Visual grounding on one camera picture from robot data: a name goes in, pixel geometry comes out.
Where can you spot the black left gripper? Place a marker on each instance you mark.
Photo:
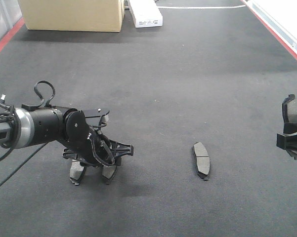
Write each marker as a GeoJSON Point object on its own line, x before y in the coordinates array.
{"type": "Point", "coordinates": [96, 150]}

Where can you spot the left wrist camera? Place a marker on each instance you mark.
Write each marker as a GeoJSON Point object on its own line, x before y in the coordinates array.
{"type": "Point", "coordinates": [96, 117]}

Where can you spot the cardboard box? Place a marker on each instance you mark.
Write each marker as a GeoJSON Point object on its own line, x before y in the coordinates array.
{"type": "Point", "coordinates": [73, 15]}

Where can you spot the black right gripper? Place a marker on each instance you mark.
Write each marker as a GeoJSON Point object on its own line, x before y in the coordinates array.
{"type": "Point", "coordinates": [288, 139]}

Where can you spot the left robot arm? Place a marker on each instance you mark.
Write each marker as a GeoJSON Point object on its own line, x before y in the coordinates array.
{"type": "Point", "coordinates": [79, 131]}

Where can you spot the white long box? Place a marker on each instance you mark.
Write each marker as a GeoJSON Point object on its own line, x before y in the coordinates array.
{"type": "Point", "coordinates": [145, 13]}

